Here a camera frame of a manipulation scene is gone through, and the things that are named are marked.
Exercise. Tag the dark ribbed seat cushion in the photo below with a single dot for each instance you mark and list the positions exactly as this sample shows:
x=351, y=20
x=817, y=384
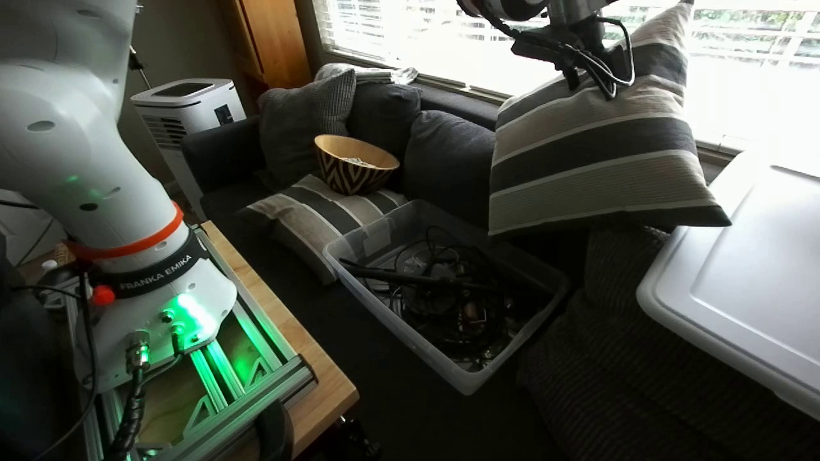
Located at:
x=630, y=375

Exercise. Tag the large striped pillow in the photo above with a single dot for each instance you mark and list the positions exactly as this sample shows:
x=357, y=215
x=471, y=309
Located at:
x=598, y=154

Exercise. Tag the grey square throw pillow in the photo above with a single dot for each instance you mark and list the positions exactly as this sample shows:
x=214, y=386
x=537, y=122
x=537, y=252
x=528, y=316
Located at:
x=297, y=130

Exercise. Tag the patterned wooden bowl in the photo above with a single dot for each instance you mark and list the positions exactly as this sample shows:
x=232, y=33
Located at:
x=346, y=171

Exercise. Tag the white window blinds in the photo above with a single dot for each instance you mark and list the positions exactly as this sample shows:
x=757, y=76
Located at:
x=401, y=35

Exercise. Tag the wooden side table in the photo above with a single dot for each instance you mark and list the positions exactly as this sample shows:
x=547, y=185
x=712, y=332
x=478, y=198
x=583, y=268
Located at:
x=329, y=387

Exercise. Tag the dark couch back cushion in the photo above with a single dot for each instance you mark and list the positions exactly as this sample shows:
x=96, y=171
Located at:
x=384, y=117

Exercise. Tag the white air purifier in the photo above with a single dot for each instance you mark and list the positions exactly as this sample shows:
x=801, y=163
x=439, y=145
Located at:
x=182, y=106

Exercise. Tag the dark fabric couch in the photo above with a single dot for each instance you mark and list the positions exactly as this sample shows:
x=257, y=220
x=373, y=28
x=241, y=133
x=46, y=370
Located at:
x=384, y=400

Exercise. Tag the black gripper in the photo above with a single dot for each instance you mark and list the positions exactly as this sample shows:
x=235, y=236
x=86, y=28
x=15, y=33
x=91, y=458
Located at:
x=560, y=35

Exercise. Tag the clear plastic storage bin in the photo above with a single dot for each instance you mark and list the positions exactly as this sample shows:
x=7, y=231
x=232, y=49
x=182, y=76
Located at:
x=410, y=334

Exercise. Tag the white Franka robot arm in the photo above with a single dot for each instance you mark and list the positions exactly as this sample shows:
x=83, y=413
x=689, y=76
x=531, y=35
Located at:
x=66, y=145

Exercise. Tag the small striped pillow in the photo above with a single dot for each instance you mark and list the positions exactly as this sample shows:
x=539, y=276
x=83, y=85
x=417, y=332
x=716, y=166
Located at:
x=310, y=220

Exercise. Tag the brown wooden board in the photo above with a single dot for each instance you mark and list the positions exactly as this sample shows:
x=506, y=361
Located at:
x=273, y=40

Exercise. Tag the dark rounded couch cushion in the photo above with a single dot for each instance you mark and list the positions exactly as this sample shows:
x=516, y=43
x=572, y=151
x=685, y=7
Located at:
x=448, y=168

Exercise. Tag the white plastic bin lid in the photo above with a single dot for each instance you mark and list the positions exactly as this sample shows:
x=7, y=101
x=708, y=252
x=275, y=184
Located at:
x=752, y=282

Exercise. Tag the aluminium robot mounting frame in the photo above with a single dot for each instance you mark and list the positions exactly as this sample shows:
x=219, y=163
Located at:
x=247, y=361

